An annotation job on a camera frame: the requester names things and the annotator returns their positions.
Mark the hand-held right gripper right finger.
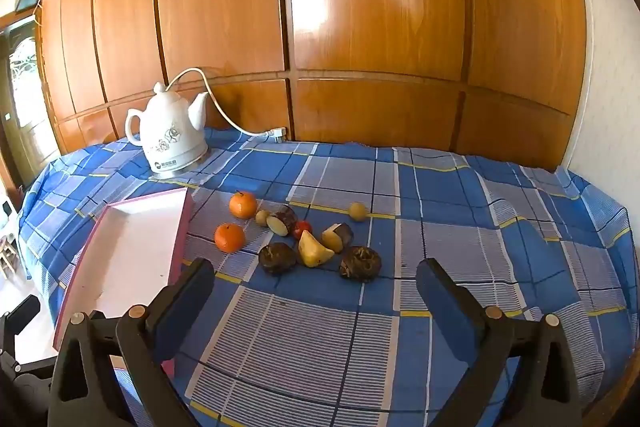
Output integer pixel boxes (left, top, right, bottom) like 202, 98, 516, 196
416, 258, 583, 427

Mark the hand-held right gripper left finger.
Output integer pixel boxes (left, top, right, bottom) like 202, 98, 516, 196
47, 257, 216, 427

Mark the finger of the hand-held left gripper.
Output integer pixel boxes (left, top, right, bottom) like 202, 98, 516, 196
0, 294, 42, 343
0, 348, 57, 427

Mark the orange with stem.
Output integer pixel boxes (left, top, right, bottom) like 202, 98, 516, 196
229, 191, 258, 221
214, 223, 247, 254

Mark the pink-edged white box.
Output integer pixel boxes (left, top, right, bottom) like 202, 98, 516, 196
52, 187, 196, 378

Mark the cut taro piece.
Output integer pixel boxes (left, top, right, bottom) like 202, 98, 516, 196
266, 205, 299, 238
321, 223, 355, 254

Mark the small wooden stool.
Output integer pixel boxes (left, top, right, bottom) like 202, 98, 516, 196
0, 234, 18, 278

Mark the silver kettle base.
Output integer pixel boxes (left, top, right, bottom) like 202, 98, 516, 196
149, 147, 211, 181

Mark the blue plaid bedsheet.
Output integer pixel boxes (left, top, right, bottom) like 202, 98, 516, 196
17, 127, 632, 427

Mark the white ceramic electric kettle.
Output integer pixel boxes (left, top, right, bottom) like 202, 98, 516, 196
125, 82, 210, 172

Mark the wooden door with patterned glass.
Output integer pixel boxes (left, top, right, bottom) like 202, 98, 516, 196
0, 0, 61, 188

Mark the wooden wardrobe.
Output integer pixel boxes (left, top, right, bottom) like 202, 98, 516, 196
37, 0, 588, 172

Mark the white power cord with plug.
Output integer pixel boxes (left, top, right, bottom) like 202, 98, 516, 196
165, 68, 288, 142

